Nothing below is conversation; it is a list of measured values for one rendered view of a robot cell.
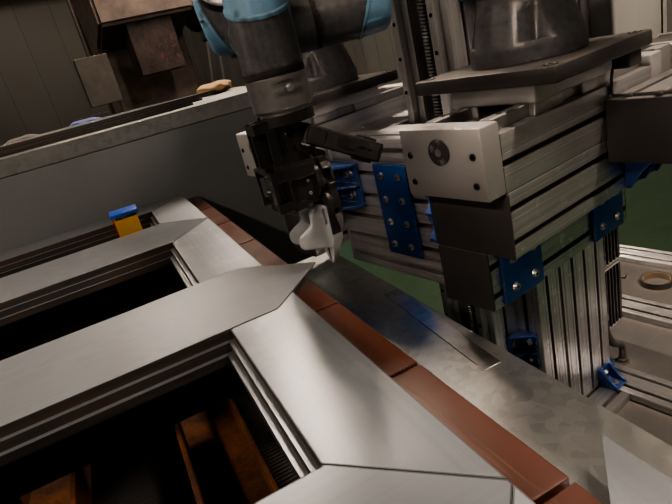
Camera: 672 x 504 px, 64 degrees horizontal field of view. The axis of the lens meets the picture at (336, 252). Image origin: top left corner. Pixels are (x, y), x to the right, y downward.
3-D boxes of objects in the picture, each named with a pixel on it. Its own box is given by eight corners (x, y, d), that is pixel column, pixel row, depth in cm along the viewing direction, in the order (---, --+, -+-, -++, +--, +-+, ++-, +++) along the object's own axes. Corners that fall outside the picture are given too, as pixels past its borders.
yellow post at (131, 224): (145, 298, 124) (114, 222, 117) (143, 292, 128) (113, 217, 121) (167, 290, 125) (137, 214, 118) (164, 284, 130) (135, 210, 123)
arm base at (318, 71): (330, 81, 122) (320, 35, 119) (373, 74, 110) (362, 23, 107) (275, 97, 115) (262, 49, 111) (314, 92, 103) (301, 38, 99)
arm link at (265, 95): (292, 70, 69) (316, 66, 62) (301, 105, 71) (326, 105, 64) (238, 84, 67) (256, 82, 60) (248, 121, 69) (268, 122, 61)
